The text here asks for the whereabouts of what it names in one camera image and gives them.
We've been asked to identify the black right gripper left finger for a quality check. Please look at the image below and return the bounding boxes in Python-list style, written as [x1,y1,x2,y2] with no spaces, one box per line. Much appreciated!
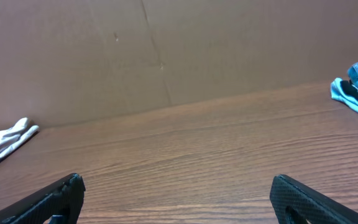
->
[0,173,86,224]

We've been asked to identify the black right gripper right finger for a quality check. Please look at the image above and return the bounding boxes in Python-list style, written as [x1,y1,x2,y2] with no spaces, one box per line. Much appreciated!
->
[270,174,358,224]

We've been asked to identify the beige cotton shorts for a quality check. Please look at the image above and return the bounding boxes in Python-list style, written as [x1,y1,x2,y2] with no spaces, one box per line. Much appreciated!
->
[0,118,39,162]

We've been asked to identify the light blue garment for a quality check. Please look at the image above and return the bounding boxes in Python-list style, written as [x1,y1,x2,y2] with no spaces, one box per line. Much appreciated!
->
[330,78,358,113]

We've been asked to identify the black garment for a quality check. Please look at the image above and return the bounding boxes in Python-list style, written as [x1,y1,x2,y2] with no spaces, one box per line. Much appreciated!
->
[340,80,358,101]

